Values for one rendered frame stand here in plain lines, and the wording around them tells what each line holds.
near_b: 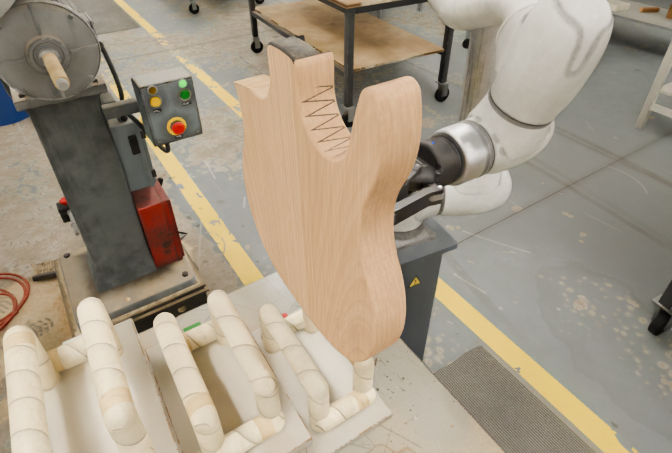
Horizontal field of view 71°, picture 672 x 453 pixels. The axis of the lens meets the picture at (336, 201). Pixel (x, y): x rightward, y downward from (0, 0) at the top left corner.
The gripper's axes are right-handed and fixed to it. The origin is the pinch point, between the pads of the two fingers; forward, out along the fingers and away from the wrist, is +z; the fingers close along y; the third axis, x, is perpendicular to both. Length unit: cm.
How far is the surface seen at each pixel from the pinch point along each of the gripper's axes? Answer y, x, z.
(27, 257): 188, -130, 66
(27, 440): -6.8, -8.2, 38.8
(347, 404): -9.7, -32.0, 3.0
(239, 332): 0.2, -16.5, 14.7
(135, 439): -9.5, -12.8, 30.3
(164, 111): 96, -27, 0
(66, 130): 112, -33, 27
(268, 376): -8.1, -16.5, 14.3
